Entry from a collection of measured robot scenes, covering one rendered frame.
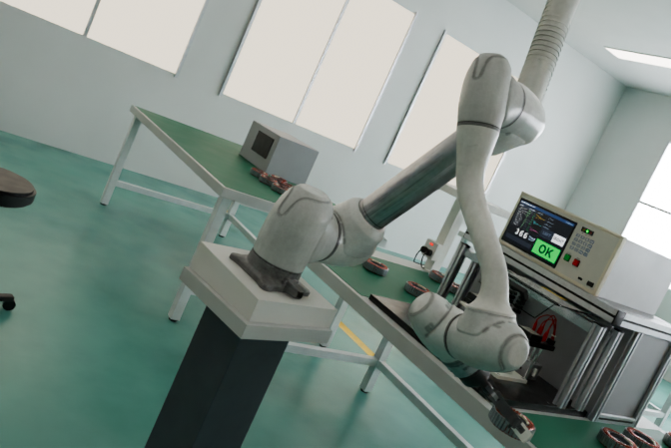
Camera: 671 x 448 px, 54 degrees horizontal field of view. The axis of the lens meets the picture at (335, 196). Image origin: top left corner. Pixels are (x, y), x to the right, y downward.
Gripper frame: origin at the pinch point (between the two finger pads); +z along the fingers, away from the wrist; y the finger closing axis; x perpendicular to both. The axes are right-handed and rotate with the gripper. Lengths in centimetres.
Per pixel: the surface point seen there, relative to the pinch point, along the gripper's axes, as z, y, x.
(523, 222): 4, -74, 50
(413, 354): -0.4, -46.8, -9.3
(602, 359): 34, -32, 35
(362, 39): 1, -556, 149
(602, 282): 17, -39, 50
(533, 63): 2, -187, 132
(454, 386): 4.2, -28.6, -5.7
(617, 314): 20, -28, 45
